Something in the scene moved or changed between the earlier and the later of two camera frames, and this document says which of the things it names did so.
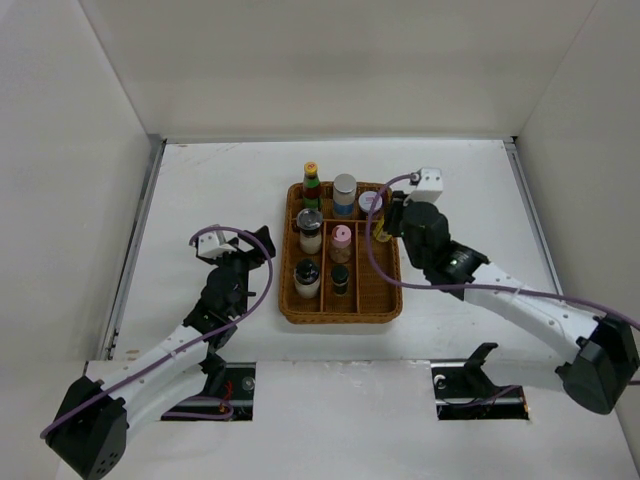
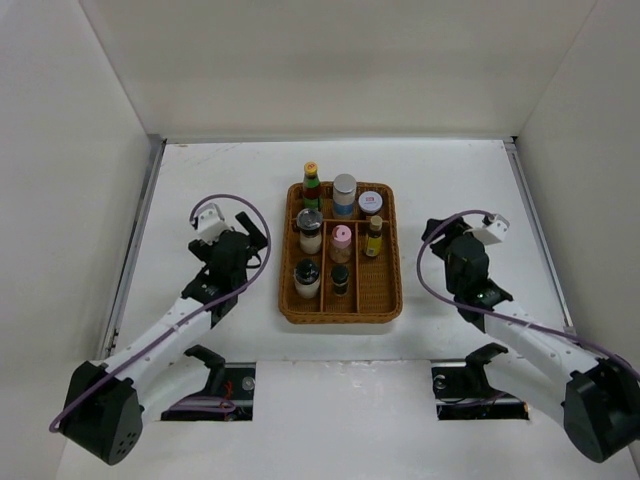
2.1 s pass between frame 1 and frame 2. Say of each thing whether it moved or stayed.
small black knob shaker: stayed
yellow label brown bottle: moved
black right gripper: moved
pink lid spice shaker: stayed
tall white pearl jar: stayed
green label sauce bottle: stayed
